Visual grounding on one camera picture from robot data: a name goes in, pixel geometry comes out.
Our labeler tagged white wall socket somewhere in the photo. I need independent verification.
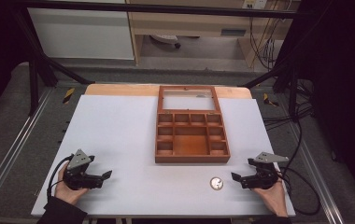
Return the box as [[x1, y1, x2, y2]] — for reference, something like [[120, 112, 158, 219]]
[[242, 0, 269, 10]]

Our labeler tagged white cabinet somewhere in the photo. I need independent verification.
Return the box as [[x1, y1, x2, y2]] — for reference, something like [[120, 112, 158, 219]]
[[27, 0, 135, 62]]

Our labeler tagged person's right hand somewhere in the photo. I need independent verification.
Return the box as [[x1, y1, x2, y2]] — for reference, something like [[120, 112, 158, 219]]
[[252, 177, 290, 218]]

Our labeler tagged round silver coin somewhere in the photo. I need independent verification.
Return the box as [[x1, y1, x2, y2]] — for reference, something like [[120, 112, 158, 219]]
[[209, 176, 224, 191]]

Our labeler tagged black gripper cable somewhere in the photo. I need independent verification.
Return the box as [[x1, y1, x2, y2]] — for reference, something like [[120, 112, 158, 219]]
[[46, 154, 75, 203], [277, 119, 322, 217]]

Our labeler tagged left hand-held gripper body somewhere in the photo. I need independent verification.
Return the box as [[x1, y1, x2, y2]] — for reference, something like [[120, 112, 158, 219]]
[[62, 148, 105, 191]]

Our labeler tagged hanging cable bundle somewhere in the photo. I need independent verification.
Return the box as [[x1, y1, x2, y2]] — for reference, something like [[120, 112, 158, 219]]
[[248, 17, 282, 71]]

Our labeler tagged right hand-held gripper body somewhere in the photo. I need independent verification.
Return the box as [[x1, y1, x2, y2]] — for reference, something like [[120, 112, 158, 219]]
[[247, 151, 291, 190]]

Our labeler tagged office chair base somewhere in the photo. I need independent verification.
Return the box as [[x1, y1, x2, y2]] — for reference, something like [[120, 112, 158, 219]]
[[149, 34, 182, 49]]

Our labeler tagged white table cover sheet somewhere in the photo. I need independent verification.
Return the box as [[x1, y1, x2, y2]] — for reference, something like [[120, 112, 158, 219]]
[[30, 94, 297, 218]]

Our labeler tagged light wooden table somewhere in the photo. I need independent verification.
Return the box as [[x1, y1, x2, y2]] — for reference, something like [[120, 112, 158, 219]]
[[84, 83, 253, 101]]

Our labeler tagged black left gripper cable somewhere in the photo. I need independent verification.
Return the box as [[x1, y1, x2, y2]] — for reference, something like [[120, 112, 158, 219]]
[[46, 154, 75, 203]]

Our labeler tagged brown wooden compartment box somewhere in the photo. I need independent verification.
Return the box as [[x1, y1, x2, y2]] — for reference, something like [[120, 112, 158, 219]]
[[154, 85, 232, 164]]

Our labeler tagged black metal frame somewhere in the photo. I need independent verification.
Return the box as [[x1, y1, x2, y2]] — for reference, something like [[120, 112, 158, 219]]
[[10, 0, 317, 118]]

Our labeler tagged aluminium rail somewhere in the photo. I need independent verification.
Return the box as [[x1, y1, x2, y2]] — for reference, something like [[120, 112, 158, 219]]
[[286, 119, 346, 224], [0, 87, 55, 204]]

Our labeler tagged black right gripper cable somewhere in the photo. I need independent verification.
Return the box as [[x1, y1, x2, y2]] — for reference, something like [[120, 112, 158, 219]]
[[277, 119, 322, 217]]

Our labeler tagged person's left hand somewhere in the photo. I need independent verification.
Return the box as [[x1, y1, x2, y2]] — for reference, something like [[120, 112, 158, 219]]
[[54, 161, 90, 206]]

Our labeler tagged yellow black tape marker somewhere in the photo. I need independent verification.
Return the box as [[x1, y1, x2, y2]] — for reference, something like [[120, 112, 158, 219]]
[[62, 87, 76, 105], [263, 92, 280, 107]]

